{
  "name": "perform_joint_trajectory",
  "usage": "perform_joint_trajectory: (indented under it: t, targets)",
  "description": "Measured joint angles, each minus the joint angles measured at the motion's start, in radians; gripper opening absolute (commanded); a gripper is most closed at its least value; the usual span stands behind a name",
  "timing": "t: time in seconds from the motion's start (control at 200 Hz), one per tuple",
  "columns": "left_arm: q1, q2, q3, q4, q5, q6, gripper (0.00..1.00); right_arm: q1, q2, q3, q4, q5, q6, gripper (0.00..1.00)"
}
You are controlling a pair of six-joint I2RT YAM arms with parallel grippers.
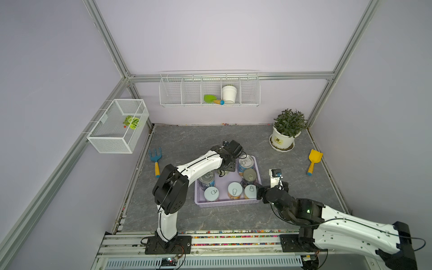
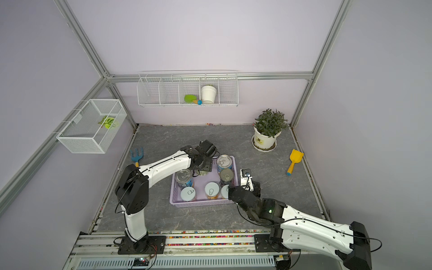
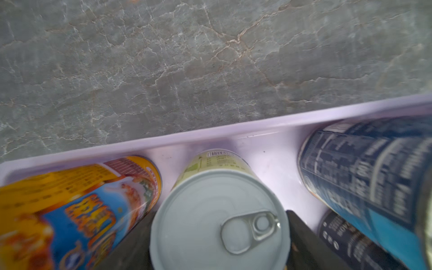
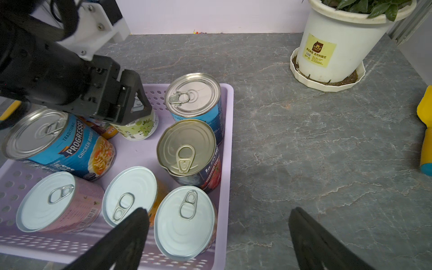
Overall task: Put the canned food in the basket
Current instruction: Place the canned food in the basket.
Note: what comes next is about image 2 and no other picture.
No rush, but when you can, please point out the small orange label can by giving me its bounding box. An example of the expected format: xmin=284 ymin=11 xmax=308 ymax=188
xmin=204 ymin=182 xmax=220 ymax=200

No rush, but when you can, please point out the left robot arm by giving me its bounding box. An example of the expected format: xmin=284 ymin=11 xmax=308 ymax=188
xmin=115 ymin=141 xmax=218 ymax=243

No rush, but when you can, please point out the small yellow label can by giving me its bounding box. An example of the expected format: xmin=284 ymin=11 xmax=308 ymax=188
xmin=220 ymin=185 xmax=230 ymax=199

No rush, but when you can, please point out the small white empty pot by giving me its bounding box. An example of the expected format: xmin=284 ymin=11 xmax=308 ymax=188
xmin=201 ymin=85 xmax=217 ymax=104

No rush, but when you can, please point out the small pink label can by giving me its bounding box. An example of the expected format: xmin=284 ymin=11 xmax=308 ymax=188
xmin=180 ymin=187 xmax=196 ymax=202

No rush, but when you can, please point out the green toy in side basket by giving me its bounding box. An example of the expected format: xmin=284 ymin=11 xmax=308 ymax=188
xmin=98 ymin=116 xmax=119 ymax=129

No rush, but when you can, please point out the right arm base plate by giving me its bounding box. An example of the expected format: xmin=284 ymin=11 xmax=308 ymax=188
xmin=254 ymin=232 xmax=302 ymax=253

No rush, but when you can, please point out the blue orange soup can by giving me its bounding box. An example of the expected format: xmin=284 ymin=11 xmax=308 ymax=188
xmin=217 ymin=154 xmax=233 ymax=173

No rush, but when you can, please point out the green toy scoop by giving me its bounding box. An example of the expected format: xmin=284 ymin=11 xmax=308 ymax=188
xmin=184 ymin=94 xmax=202 ymax=105

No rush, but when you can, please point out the blue Progresso soup can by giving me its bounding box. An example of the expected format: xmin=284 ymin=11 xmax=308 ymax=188
xmin=174 ymin=169 xmax=194 ymax=189

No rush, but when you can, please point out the aluminium mounting rail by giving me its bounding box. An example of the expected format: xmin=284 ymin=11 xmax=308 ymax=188
xmin=67 ymin=230 xmax=352 ymax=260

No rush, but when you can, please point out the lavender plastic basket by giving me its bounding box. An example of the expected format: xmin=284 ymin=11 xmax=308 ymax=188
xmin=169 ymin=159 xmax=234 ymax=208

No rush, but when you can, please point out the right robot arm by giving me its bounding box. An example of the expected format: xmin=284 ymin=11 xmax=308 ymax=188
xmin=228 ymin=186 xmax=373 ymax=270

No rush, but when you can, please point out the blue toy rake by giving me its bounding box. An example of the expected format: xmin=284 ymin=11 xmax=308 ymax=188
xmin=129 ymin=147 xmax=144 ymax=167

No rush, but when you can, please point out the white wire wall shelf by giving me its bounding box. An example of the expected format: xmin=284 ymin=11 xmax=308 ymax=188
xmin=137 ymin=70 xmax=239 ymax=107

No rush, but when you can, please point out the potted green plant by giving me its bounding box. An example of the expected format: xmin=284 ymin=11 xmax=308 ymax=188
xmin=252 ymin=109 xmax=288 ymax=152

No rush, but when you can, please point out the yellow toy shovel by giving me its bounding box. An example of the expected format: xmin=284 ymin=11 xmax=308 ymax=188
xmin=286 ymin=149 xmax=304 ymax=176

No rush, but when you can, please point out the white wire side basket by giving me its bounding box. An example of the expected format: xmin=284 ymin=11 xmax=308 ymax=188
xmin=56 ymin=99 xmax=127 ymax=154

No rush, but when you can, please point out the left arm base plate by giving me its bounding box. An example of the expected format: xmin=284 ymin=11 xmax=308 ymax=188
xmin=118 ymin=235 xmax=167 ymax=255

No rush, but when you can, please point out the dark navy tomato can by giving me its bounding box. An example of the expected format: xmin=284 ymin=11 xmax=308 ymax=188
xmin=219 ymin=168 xmax=234 ymax=186

